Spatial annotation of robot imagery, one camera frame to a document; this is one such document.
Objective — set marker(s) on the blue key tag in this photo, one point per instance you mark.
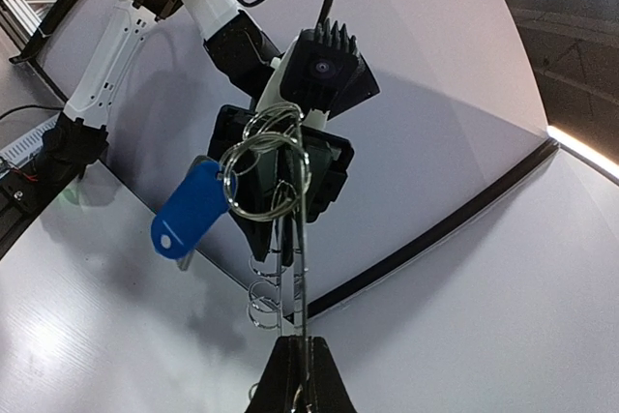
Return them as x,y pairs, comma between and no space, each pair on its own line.
192,209

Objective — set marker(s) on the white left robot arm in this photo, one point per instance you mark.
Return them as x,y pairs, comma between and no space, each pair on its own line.
163,117

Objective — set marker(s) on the perforated metal key ring disc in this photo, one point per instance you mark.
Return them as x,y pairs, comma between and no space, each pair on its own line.
278,297

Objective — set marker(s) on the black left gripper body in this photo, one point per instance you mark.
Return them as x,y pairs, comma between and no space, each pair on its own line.
241,137

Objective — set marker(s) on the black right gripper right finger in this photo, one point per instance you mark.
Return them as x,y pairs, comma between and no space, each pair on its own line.
327,393

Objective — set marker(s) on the left black frame post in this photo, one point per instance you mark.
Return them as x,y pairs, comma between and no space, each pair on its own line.
438,232

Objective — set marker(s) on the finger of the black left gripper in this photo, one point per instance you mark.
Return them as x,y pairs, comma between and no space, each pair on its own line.
289,173
256,229

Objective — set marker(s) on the white slotted cable duct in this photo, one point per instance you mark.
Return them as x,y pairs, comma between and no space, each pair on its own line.
28,145

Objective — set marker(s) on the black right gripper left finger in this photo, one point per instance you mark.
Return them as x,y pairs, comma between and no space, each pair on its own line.
284,383

